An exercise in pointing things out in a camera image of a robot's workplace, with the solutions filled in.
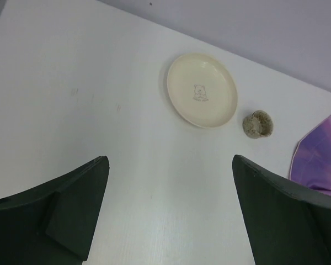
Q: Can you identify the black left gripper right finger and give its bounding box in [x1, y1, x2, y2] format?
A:
[232, 155, 331, 264]

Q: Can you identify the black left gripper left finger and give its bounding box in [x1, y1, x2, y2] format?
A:
[0, 156, 109, 264]

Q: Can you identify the purple Elsa placemat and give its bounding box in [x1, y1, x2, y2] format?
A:
[289, 115, 331, 196]

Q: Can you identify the speckled ceramic cup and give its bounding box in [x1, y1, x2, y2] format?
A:
[242, 110, 274, 139]

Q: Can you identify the cream round plate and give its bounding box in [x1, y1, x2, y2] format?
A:
[167, 53, 238, 129]

